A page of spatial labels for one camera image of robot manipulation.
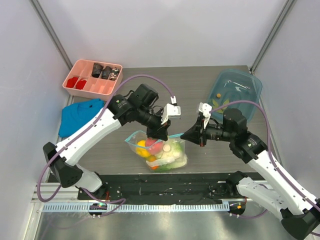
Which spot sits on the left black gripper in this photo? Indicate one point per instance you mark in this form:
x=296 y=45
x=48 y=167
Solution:
x=159 y=131

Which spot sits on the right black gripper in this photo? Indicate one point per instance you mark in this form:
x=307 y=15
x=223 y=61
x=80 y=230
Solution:
x=200 y=133

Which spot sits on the pink peach toy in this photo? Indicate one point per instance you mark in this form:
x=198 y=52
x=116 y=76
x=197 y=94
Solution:
x=154 y=146

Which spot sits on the white cauliflower toy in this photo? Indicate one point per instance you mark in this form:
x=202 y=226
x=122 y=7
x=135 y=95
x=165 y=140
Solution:
x=172 y=149

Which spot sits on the clear zip top bag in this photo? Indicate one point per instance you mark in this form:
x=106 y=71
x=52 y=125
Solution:
x=139 y=135

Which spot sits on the yellow pear toy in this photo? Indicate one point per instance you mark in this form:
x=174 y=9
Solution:
x=141 y=149

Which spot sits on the orange green mango toy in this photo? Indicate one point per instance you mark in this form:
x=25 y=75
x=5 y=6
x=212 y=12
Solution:
x=152 y=162

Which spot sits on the green lettuce toy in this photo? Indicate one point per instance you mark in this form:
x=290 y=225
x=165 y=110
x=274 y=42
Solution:
x=170 y=164

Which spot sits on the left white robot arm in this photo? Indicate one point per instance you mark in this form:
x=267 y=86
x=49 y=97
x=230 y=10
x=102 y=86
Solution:
x=136 y=106

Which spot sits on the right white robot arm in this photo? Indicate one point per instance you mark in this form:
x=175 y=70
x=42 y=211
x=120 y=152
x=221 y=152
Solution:
x=297 y=209

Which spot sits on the teal plastic basin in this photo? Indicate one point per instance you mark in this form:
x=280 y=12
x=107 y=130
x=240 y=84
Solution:
x=234 y=85

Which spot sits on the dark patterned roll three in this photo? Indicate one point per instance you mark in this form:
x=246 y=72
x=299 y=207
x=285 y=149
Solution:
x=114 y=73

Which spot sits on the dark patterned roll two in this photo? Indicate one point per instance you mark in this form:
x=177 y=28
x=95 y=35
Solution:
x=106 y=72

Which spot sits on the pink compartment tray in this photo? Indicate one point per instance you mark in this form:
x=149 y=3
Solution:
x=95 y=88

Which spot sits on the blue folded cloth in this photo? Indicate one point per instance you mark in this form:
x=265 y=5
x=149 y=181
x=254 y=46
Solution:
x=76 y=115

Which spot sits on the dark patterned roll one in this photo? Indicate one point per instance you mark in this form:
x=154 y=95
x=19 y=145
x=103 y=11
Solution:
x=96 y=70

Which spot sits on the red item right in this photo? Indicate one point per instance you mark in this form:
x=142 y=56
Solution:
x=80 y=84

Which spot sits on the red item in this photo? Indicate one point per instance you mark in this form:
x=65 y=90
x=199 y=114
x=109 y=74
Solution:
x=71 y=82
x=80 y=84

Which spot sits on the red item left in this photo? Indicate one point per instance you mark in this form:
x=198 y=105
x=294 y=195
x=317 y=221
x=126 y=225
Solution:
x=71 y=82

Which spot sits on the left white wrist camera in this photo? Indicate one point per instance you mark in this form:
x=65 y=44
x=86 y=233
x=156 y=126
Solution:
x=171 y=110

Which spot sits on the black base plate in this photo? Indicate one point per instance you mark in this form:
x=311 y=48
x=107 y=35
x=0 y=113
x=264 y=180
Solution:
x=170 y=188

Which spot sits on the white slotted cable duct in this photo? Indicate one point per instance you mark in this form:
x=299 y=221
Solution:
x=95 y=207

